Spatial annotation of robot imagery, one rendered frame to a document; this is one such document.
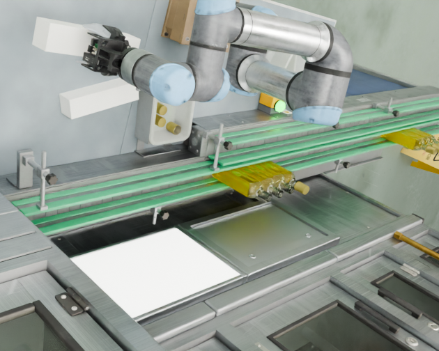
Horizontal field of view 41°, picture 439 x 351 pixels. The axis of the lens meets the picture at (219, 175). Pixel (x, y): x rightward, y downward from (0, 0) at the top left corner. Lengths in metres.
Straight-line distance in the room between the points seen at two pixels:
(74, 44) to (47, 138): 0.54
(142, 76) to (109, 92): 0.68
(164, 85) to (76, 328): 0.45
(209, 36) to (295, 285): 0.92
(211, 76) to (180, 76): 0.10
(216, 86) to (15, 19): 0.68
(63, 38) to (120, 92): 0.54
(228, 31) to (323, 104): 0.36
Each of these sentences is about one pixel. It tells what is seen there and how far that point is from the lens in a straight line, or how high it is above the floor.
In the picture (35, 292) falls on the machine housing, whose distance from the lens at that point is 1.06.
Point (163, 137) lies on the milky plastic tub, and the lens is 2.00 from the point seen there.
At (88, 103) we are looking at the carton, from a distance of 1.79.
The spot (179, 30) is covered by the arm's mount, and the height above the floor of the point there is 0.83.
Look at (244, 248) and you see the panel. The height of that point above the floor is 1.20.
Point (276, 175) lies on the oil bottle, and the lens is 2.10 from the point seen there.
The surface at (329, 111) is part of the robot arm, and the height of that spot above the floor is 1.47.
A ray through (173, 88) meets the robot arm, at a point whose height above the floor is 1.45.
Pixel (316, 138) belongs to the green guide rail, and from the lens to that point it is 2.48.
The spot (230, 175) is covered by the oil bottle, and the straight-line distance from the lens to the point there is 2.06.
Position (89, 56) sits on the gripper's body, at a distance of 1.27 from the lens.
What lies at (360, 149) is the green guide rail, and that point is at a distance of 2.76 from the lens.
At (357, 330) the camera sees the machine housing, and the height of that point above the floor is 1.63.
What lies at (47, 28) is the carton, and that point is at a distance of 1.32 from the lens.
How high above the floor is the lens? 2.25
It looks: 39 degrees down
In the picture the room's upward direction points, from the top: 120 degrees clockwise
